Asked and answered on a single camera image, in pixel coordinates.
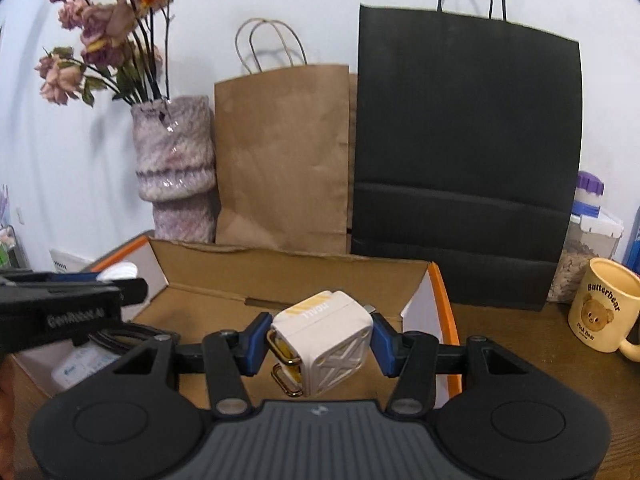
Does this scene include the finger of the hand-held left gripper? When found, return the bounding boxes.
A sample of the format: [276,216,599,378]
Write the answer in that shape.
[100,277,149,309]
[0,270,101,287]

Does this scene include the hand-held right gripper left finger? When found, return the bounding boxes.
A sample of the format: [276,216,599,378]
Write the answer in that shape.
[112,311,274,420]

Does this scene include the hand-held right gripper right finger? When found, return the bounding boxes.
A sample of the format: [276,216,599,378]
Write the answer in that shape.
[367,312,531,419]

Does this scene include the white bottle cap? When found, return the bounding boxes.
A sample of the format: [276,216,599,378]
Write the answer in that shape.
[97,261,140,282]

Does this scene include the black braided cable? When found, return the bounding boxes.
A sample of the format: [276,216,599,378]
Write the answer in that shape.
[87,324,179,357]

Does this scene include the cream cube charger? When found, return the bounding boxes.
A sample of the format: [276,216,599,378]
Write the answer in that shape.
[267,290,375,399]

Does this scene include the red cardboard box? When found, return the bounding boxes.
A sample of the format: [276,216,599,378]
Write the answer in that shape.
[10,232,461,411]

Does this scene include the pink knitted vase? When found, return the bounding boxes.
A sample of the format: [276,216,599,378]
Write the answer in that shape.
[131,95,219,244]

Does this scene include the brown paper bag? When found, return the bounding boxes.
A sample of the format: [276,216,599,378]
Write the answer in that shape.
[214,17,359,254]

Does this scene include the clear nut container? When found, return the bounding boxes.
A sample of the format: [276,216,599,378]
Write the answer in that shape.
[547,212,625,306]

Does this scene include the yellow bear mug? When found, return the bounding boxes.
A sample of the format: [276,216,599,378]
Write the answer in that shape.
[567,257,640,361]

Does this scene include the black paper bag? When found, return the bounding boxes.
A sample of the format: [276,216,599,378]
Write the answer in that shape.
[350,0,585,312]

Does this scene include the dried pink flowers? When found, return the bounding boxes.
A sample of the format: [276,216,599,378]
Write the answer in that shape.
[34,0,176,109]

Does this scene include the purple lidded jar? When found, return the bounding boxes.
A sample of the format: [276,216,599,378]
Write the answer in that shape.
[572,170,606,219]

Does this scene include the blue can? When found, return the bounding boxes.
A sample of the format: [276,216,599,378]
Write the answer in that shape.
[620,220,640,279]

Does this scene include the white wall heater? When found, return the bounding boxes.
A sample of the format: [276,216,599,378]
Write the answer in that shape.
[49,247,97,274]

